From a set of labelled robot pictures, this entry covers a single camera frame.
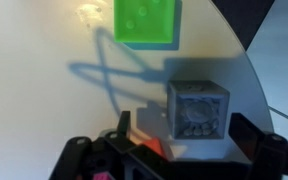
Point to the grey embossed block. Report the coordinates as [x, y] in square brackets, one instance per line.
[197, 110]

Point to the orange block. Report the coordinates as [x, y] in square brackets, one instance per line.
[154, 148]

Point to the pink embossed block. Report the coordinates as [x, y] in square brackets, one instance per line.
[101, 176]

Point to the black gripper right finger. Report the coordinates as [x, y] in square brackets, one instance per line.
[270, 153]

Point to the green dotted block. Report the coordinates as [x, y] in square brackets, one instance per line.
[144, 20]

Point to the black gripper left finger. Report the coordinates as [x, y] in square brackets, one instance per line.
[84, 156]

